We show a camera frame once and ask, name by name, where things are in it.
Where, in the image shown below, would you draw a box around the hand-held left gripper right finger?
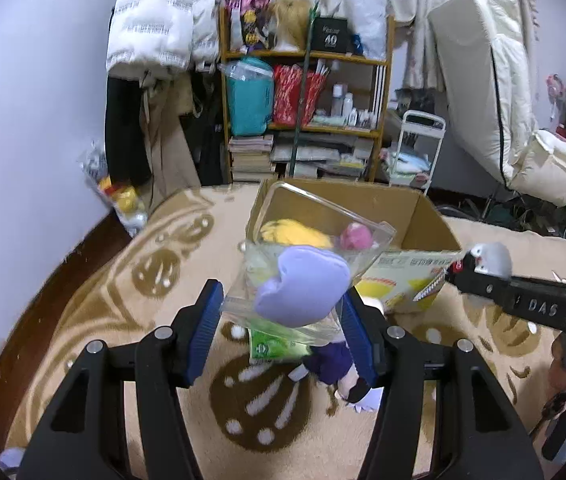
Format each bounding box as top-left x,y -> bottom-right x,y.
340,290 -> 546,480

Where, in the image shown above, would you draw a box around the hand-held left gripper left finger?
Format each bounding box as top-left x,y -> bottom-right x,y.
15,279 -> 226,480

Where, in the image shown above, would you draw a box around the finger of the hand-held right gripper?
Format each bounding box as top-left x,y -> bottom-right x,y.
445,255 -> 566,328

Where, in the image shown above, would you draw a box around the small grey plush bird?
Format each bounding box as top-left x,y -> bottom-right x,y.
465,242 -> 514,279

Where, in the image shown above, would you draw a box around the lilac plush toy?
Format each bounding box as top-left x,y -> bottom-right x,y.
254,244 -> 352,329

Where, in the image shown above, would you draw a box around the clear plastic bag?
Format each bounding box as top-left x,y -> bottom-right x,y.
220,180 -> 398,347

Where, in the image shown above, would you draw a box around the pink plush ball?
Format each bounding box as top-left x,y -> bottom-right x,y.
339,223 -> 375,253

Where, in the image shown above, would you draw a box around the cardboard box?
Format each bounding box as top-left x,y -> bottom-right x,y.
245,177 -> 464,315

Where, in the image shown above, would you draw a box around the yellow plush toy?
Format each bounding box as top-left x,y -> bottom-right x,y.
260,218 -> 334,252

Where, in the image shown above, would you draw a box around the person's right hand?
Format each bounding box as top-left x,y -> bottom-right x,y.
547,335 -> 566,396

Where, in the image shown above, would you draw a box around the purple dressed plush doll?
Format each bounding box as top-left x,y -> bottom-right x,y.
287,339 -> 384,414

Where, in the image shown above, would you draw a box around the green packet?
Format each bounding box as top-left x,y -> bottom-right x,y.
248,326 -> 314,364

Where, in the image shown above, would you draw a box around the cream duvet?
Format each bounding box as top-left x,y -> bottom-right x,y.
507,129 -> 566,209

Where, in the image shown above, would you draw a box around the plastic bag with yellow toys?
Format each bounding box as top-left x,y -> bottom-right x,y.
77,139 -> 152,237

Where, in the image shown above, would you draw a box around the stack of books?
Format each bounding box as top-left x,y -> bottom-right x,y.
227,134 -> 275,184

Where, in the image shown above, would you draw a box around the pile of flat books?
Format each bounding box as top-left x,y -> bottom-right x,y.
270,132 -> 374,181

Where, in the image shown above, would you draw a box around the white trolley cart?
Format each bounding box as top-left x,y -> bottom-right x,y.
387,109 -> 446,197

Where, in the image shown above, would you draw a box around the beige hanging coat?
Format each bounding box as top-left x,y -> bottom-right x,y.
139,74 -> 202,202

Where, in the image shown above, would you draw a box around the cream mattress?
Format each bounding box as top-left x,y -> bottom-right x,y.
427,0 -> 540,192

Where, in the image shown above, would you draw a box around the black hanging garment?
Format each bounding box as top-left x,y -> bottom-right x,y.
106,74 -> 154,187

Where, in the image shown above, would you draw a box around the white bottles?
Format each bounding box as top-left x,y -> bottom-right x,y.
331,84 -> 357,126

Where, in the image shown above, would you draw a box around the teal bag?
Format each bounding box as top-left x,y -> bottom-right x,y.
223,57 -> 275,137

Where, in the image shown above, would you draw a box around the wooden shelf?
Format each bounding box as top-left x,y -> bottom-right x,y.
218,2 -> 396,184

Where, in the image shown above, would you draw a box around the red patterned bag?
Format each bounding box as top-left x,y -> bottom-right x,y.
272,63 -> 330,128

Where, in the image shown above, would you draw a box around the green pole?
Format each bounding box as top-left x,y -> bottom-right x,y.
290,2 -> 320,179

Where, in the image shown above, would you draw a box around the black box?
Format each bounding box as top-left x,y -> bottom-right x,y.
311,17 -> 350,54

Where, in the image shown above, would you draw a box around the white puffer jacket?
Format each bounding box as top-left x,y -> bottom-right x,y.
106,0 -> 222,80

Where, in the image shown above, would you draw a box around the colourful printed packet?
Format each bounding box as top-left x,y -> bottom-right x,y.
226,0 -> 277,54

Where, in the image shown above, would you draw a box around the blonde wig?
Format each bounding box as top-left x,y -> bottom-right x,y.
270,0 -> 312,53

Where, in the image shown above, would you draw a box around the tangle of cables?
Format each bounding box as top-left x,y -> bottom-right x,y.
437,194 -> 566,242

